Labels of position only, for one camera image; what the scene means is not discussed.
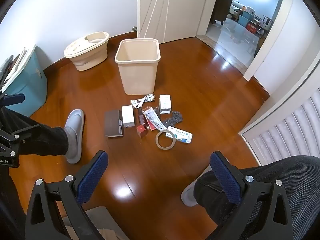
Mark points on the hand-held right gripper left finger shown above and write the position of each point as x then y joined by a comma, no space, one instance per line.
92,177

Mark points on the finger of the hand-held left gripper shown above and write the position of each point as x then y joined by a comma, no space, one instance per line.
13,99
15,137

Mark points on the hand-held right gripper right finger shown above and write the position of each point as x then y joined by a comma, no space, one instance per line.
225,177

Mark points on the red cube box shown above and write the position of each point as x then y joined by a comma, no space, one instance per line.
141,131

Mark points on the plain white box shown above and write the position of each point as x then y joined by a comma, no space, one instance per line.
128,116

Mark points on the dark mesh wrapper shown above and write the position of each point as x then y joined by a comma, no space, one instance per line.
175,118

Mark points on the beige plastic bin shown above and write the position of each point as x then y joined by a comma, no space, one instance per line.
138,75

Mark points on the teal storage box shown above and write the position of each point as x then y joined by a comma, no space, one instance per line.
27,85

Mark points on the person's left leg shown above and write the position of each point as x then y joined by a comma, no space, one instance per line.
42,140

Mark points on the grey slipper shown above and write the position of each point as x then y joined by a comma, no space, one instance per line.
188,195
75,120

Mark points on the beige cloth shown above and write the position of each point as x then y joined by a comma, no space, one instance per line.
100,223

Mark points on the dark brown box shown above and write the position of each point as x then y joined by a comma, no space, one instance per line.
112,126

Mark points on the blue and white toothpaste box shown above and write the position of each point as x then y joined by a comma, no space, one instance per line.
180,134

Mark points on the tape roll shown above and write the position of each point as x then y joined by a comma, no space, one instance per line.
157,142

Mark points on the grey quilted bedding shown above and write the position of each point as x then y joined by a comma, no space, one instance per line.
287,135

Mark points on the dark red slim box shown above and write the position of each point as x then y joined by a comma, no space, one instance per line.
142,117

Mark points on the clear plastic packaging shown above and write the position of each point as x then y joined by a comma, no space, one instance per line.
153,118

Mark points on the beige mop bucket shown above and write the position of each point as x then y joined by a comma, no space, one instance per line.
87,52

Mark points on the patterned wrapper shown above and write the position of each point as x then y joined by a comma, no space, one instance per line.
140,102

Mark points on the white box with grey print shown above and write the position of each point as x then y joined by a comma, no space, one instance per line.
165,103

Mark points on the red crate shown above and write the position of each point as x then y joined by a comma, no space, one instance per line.
253,27

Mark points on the blue crate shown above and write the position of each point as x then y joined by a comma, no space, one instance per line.
246,18

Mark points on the dark wooden cabinet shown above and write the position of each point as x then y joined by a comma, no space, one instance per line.
221,10

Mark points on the beige sofa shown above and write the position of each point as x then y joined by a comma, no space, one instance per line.
236,8

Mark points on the white door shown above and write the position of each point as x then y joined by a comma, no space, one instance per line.
160,10

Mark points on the white bed frame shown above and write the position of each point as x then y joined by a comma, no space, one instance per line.
275,107

